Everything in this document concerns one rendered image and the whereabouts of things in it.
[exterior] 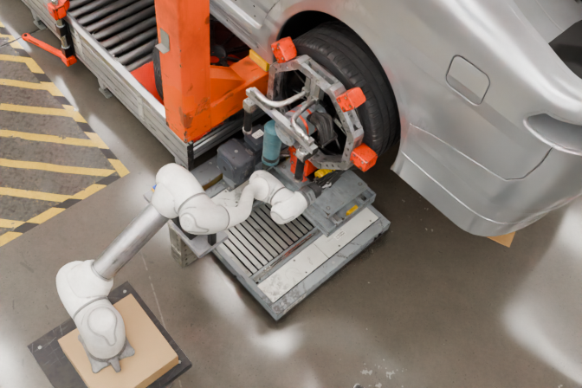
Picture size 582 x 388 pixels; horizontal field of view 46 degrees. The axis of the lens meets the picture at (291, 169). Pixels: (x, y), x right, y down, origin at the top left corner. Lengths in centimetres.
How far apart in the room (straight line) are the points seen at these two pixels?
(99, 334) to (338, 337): 125
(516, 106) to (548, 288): 168
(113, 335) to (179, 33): 121
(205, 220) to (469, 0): 121
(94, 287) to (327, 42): 138
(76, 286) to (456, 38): 171
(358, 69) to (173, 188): 91
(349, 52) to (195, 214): 96
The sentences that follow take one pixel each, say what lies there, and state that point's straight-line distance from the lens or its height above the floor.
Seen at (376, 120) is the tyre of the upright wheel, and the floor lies 102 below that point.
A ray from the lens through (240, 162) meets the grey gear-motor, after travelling 343.
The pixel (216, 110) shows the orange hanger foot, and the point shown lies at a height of 63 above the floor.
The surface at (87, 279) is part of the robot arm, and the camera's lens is 282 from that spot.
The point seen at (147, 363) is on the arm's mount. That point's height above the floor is 39.
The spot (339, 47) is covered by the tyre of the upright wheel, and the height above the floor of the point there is 118.
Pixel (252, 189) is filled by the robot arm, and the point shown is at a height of 74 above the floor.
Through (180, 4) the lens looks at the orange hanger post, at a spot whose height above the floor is 138.
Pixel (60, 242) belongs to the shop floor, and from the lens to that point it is 374.
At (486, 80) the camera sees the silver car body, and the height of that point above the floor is 152.
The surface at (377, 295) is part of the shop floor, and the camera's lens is 359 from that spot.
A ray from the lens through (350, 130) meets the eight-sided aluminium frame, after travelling 286.
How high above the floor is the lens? 317
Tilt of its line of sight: 54 degrees down
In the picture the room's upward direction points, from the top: 9 degrees clockwise
